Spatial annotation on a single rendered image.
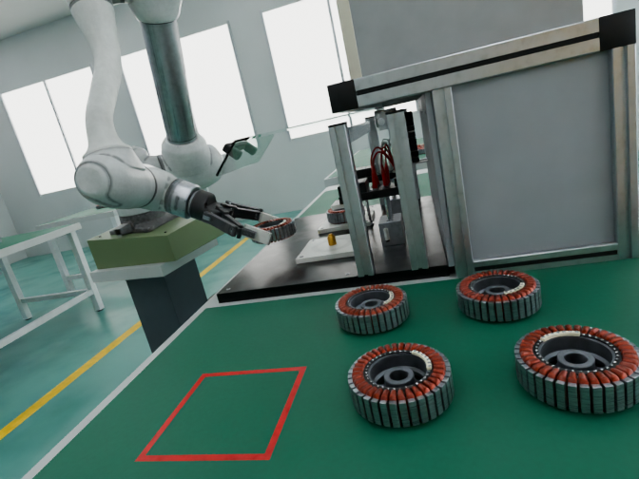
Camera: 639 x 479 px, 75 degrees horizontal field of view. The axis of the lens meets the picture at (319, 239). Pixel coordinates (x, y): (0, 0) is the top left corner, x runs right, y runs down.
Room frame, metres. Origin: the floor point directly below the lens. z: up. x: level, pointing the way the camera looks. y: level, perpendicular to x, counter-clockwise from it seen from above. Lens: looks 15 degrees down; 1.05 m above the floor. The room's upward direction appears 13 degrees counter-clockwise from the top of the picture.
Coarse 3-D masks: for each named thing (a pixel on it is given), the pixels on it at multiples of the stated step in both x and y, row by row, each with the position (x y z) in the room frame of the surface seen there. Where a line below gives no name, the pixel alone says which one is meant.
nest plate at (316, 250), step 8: (312, 240) 1.03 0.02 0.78; (320, 240) 1.01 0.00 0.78; (336, 240) 0.98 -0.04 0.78; (344, 240) 0.96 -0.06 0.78; (304, 248) 0.97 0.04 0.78; (312, 248) 0.96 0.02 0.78; (320, 248) 0.94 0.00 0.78; (328, 248) 0.93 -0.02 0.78; (336, 248) 0.92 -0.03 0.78; (344, 248) 0.90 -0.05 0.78; (352, 248) 0.89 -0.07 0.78; (304, 256) 0.91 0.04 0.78; (312, 256) 0.90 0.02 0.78; (320, 256) 0.89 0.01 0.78; (328, 256) 0.88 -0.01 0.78; (336, 256) 0.88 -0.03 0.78; (344, 256) 0.87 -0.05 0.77; (352, 256) 0.87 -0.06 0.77
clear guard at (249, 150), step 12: (372, 108) 0.74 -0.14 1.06; (324, 120) 0.76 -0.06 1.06; (336, 120) 0.86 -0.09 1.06; (276, 132) 0.78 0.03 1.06; (240, 144) 0.84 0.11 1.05; (252, 144) 0.92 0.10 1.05; (264, 144) 1.01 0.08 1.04; (228, 156) 0.81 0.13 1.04; (240, 156) 0.88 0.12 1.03; (252, 156) 0.97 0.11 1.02; (228, 168) 0.86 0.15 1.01
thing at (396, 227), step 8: (384, 216) 0.95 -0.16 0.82; (392, 216) 0.93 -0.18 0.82; (400, 216) 0.91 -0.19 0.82; (384, 224) 0.88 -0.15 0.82; (392, 224) 0.88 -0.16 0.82; (400, 224) 0.87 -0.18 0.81; (392, 232) 0.88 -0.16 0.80; (400, 232) 0.87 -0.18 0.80; (384, 240) 0.88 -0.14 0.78; (392, 240) 0.88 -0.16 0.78; (400, 240) 0.88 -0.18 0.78
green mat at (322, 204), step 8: (424, 176) 1.83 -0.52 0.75; (424, 184) 1.63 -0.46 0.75; (328, 192) 1.99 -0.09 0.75; (336, 192) 1.94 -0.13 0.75; (424, 192) 1.48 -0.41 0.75; (320, 200) 1.82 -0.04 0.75; (328, 200) 1.77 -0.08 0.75; (336, 200) 1.73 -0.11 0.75; (368, 200) 1.57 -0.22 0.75; (376, 200) 1.54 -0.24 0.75; (312, 208) 1.66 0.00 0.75; (320, 208) 1.62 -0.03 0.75; (328, 208) 1.58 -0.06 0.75; (304, 216) 1.54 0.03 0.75
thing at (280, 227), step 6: (264, 222) 1.03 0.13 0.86; (270, 222) 1.02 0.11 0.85; (276, 222) 1.02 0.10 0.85; (282, 222) 0.97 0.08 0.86; (288, 222) 0.97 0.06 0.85; (294, 222) 0.99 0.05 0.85; (264, 228) 0.95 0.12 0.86; (270, 228) 0.95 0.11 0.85; (276, 228) 0.94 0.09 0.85; (282, 228) 0.95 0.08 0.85; (288, 228) 0.96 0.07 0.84; (294, 228) 0.98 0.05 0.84; (276, 234) 0.94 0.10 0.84; (282, 234) 0.94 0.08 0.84; (288, 234) 0.95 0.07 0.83; (252, 240) 0.97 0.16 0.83; (276, 240) 0.94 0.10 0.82
